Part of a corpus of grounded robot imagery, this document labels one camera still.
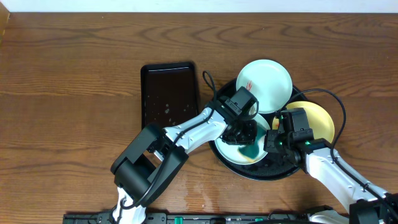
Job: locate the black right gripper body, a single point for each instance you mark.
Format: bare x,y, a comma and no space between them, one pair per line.
277,142

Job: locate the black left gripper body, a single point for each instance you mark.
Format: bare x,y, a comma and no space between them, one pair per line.
239,134

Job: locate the green and yellow sponge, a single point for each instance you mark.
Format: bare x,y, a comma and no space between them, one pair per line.
250,152

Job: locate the mint plate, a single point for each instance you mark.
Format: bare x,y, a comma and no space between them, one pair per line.
269,82
230,152

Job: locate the yellow plate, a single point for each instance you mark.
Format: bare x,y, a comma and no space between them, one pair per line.
318,118

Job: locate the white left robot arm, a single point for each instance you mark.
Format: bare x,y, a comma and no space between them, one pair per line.
148,165

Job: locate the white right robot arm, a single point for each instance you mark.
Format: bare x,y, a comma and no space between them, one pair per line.
364,201

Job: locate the round black tray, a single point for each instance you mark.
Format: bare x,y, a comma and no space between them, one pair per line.
265,168

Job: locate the rectangular black tray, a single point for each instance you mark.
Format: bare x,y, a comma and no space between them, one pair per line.
169,93

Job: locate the mint plate, red streak stain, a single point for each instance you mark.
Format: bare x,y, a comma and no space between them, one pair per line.
269,82

